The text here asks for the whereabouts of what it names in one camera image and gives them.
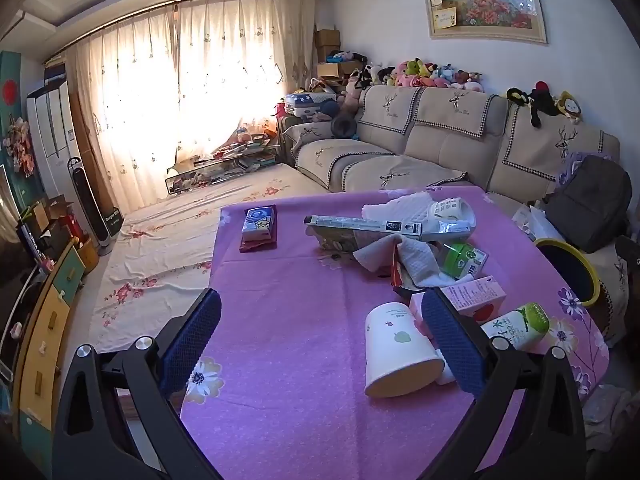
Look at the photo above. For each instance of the white plastic bag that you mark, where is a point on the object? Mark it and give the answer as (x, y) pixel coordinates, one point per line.
(607, 410)

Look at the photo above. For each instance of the long grey toothpaste box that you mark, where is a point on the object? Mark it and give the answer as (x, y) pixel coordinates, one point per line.
(360, 224)

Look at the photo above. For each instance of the grey backpack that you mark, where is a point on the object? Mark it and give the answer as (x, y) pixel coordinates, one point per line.
(590, 200)

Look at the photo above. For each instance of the colourful drawer cabinet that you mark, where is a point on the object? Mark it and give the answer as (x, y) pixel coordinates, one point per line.
(45, 320)

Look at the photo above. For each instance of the yellow lion plush toy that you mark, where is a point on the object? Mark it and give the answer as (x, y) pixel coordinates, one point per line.
(570, 106)

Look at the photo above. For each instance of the white tower fan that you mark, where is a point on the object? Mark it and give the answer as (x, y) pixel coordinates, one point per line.
(82, 200)

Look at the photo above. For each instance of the stack of cardboard boxes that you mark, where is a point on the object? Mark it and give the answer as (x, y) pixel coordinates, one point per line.
(327, 40)

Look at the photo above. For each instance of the row of plush toys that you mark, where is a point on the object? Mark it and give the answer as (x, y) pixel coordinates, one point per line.
(415, 74)

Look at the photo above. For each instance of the white pill bottle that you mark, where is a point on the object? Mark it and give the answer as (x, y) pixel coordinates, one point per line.
(447, 208)

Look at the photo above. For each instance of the cream floral floor sheet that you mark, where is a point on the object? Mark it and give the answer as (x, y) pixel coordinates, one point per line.
(165, 245)

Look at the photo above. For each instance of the white standing air conditioner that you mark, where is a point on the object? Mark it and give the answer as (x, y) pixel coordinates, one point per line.
(50, 125)

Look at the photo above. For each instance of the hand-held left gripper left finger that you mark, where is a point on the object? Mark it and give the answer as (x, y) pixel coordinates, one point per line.
(192, 340)

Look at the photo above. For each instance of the dark grey neck pillow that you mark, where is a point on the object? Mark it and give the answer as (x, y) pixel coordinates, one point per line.
(344, 126)

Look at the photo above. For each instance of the lilac fuzzy cloth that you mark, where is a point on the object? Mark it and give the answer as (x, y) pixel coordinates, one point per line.
(570, 167)

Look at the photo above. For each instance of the pink plush bear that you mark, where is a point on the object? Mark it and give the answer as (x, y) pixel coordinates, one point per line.
(351, 97)

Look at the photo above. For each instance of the blue white suitcase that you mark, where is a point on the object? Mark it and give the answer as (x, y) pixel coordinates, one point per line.
(307, 105)

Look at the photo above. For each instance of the pink juice carton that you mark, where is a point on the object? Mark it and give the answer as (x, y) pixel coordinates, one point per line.
(475, 292)

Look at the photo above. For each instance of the yellow-rimmed dark bin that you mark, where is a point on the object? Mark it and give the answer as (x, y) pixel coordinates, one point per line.
(575, 270)

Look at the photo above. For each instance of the white foam net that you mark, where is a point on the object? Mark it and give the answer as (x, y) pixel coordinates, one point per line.
(395, 207)

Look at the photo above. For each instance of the white green drink carton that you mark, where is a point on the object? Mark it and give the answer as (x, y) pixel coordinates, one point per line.
(520, 327)

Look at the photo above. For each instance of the white paper cup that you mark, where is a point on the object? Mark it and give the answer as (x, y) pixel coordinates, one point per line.
(395, 350)

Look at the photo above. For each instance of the green white drink cup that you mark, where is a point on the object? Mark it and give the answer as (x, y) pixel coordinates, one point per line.
(465, 260)

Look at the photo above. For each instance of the cluttered glass low table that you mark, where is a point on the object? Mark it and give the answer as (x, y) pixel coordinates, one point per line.
(225, 167)

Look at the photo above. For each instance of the green floral wall panel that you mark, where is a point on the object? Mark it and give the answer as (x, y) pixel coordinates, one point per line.
(15, 110)

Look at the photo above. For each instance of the black yellow plush toy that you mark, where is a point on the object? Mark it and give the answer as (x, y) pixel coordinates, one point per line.
(517, 95)

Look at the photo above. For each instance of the framed flower painting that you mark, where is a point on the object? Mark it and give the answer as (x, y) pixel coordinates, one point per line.
(480, 0)

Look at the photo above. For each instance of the cream curtain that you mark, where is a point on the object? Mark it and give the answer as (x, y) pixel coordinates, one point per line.
(150, 110)

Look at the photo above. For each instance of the silver toothpaste tube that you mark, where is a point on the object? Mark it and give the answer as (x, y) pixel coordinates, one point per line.
(447, 230)

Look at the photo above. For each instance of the beige sofa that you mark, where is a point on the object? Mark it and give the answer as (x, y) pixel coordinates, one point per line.
(440, 135)

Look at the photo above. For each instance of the white papers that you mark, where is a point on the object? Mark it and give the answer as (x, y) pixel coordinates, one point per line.
(530, 220)

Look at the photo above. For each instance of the printed cardboard box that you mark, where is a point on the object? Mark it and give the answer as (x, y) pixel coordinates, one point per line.
(330, 242)

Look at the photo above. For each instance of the blue tissue pack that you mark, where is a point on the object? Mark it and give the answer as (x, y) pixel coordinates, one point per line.
(259, 222)

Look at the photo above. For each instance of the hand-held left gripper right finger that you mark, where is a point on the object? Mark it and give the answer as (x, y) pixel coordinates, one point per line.
(452, 340)

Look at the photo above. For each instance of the purple floral tablecloth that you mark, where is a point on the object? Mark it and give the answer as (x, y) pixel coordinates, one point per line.
(300, 310)

